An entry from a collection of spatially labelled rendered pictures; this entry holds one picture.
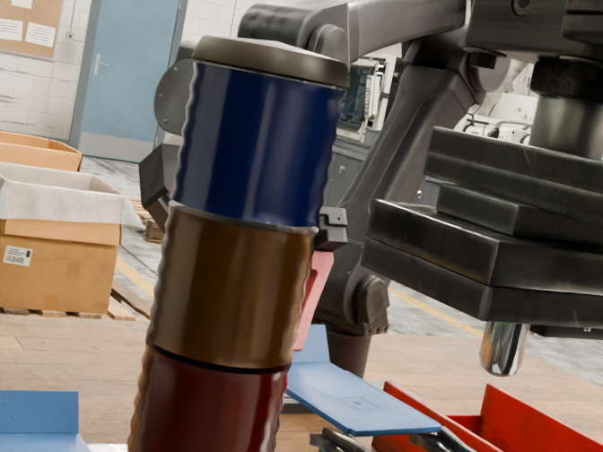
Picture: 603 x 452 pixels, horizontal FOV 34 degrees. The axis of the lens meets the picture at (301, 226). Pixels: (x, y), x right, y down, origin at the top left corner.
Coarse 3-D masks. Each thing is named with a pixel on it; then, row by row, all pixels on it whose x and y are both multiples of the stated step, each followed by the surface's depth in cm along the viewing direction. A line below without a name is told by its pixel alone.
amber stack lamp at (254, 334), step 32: (192, 224) 23; (224, 224) 23; (256, 224) 24; (192, 256) 23; (224, 256) 23; (256, 256) 23; (288, 256) 23; (160, 288) 24; (192, 288) 23; (224, 288) 23; (256, 288) 23; (288, 288) 24; (160, 320) 24; (192, 320) 23; (224, 320) 23; (256, 320) 23; (288, 320) 24; (192, 352) 23; (224, 352) 23; (256, 352) 24; (288, 352) 24
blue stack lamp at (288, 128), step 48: (192, 96) 24; (240, 96) 22; (288, 96) 22; (336, 96) 23; (192, 144) 23; (240, 144) 23; (288, 144) 23; (192, 192) 23; (240, 192) 23; (288, 192) 23
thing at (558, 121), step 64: (448, 128) 52; (576, 128) 48; (448, 192) 49; (512, 192) 47; (576, 192) 43; (384, 256) 49; (448, 256) 45; (512, 256) 43; (576, 256) 45; (512, 320) 44; (576, 320) 46
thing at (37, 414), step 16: (0, 400) 67; (16, 400) 68; (32, 400) 68; (48, 400) 69; (64, 400) 69; (0, 416) 67; (16, 416) 67; (32, 416) 68; (48, 416) 68; (64, 416) 69; (0, 432) 66; (16, 432) 67; (32, 432) 68; (48, 432) 68; (64, 432) 69; (0, 448) 64; (16, 448) 65; (32, 448) 65; (48, 448) 66; (64, 448) 66; (80, 448) 67
